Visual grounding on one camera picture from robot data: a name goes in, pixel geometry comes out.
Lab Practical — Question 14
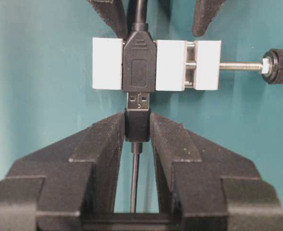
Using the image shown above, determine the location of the black USB male cable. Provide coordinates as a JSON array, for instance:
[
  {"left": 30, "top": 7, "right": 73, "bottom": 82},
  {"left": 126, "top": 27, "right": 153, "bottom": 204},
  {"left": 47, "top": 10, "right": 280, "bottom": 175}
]
[{"left": 121, "top": 0, "right": 158, "bottom": 110}]

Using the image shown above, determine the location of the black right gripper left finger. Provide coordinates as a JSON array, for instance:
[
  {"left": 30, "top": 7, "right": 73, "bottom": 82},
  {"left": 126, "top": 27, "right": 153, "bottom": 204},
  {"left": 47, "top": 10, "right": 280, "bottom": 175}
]
[{"left": 0, "top": 113, "right": 125, "bottom": 231}]

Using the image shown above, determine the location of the black USB female connector cable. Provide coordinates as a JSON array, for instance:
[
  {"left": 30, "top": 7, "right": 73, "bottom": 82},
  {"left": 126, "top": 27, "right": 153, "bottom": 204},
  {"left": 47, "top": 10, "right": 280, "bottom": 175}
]
[{"left": 123, "top": 107, "right": 152, "bottom": 214}]

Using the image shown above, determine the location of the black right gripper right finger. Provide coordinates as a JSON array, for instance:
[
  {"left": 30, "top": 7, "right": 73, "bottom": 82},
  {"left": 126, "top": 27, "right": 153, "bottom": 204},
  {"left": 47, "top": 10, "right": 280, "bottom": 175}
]
[{"left": 149, "top": 113, "right": 283, "bottom": 231}]

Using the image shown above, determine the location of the white clamp vise block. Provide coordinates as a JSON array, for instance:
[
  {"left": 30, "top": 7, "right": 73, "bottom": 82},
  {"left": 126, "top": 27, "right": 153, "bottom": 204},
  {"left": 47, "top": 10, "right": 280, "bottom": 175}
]
[{"left": 92, "top": 38, "right": 283, "bottom": 91}]

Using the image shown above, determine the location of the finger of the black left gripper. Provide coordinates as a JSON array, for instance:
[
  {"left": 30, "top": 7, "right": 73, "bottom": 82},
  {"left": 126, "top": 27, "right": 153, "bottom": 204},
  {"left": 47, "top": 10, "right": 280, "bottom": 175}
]
[
  {"left": 192, "top": 0, "right": 226, "bottom": 37},
  {"left": 87, "top": 0, "right": 128, "bottom": 39}
]

